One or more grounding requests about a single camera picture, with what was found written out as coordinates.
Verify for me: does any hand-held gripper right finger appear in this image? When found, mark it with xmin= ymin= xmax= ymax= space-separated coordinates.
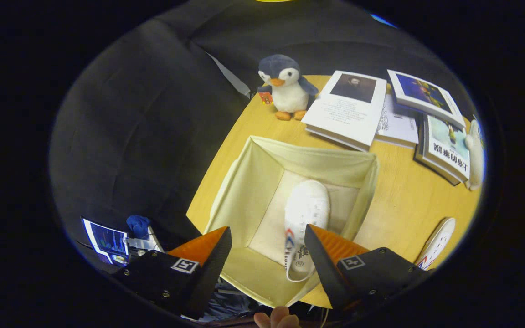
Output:
xmin=304 ymin=224 xmax=432 ymax=315

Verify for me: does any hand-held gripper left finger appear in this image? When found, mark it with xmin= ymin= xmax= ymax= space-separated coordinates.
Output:
xmin=110 ymin=226 xmax=233 ymax=319

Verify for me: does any white striped canvas shoe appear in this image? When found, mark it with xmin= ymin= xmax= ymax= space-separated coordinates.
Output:
xmin=284 ymin=180 xmax=331 ymax=283
xmin=415 ymin=217 xmax=456 ymax=270

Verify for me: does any beige fabric storage box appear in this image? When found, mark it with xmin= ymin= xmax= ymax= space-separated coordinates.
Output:
xmin=204 ymin=135 xmax=380 ymax=308

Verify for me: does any person's grey clothing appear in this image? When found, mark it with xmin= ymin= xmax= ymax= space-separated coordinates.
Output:
xmin=199 ymin=280 xmax=263 ymax=322

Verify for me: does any blue cloth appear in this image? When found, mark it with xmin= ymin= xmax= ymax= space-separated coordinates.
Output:
xmin=126 ymin=215 xmax=152 ymax=240

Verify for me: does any blue screen display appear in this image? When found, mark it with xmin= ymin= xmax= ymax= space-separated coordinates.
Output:
xmin=82 ymin=217 xmax=131 ymax=266

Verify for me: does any white portrait cover book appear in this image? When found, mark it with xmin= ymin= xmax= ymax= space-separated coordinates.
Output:
xmin=301 ymin=70 xmax=387 ymax=152

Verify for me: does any white printed booklet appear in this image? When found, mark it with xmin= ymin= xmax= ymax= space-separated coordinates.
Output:
xmin=374 ymin=93 xmax=420 ymax=149

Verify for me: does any teal cover book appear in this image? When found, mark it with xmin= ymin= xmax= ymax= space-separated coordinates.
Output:
xmin=420 ymin=114 xmax=471 ymax=183

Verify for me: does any grey penguin plush toy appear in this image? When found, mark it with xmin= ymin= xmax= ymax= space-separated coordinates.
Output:
xmin=257 ymin=54 xmax=319 ymax=121

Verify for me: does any white duck plush toy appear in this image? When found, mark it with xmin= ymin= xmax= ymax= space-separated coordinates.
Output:
xmin=465 ymin=119 xmax=485 ymax=191

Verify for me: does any blue picture cover book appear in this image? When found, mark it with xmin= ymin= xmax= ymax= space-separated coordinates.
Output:
xmin=386 ymin=69 xmax=466 ymax=130

